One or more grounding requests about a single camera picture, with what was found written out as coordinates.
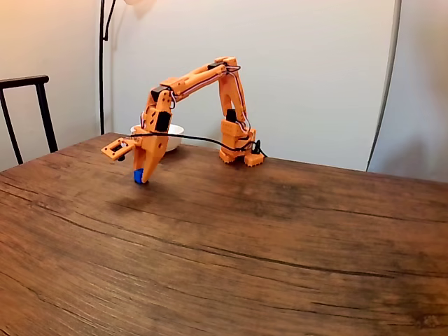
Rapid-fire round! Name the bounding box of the white bowl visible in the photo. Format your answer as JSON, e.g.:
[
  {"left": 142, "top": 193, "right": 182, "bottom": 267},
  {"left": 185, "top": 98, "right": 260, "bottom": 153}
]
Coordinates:
[{"left": 129, "top": 123, "right": 185, "bottom": 153}]

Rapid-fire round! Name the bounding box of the black floor lamp stand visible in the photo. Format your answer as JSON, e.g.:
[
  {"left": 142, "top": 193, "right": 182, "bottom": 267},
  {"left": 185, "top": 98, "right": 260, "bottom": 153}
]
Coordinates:
[{"left": 98, "top": 0, "right": 118, "bottom": 136}]

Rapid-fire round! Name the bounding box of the orange table clamp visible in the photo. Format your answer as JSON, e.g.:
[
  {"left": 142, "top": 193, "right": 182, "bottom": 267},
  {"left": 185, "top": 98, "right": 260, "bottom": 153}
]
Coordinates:
[{"left": 244, "top": 139, "right": 265, "bottom": 168}]

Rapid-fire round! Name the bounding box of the black chair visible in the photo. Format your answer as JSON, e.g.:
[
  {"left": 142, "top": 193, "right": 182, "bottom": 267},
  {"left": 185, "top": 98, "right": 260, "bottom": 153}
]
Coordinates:
[{"left": 0, "top": 74, "right": 60, "bottom": 165}]

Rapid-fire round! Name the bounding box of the grey curved pole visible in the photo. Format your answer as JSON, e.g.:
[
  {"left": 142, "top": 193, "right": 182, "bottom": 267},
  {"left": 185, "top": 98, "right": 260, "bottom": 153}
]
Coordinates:
[{"left": 365, "top": 0, "right": 403, "bottom": 172}]

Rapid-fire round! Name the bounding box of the orange gripper camera mount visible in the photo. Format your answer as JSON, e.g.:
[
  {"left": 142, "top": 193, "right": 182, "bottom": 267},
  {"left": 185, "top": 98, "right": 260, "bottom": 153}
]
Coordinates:
[{"left": 101, "top": 136, "right": 143, "bottom": 163}]

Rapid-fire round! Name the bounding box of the black camera cable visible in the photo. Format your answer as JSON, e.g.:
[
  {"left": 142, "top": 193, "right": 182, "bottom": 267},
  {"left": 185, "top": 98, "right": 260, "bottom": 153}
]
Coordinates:
[{"left": 130, "top": 132, "right": 269, "bottom": 159}]

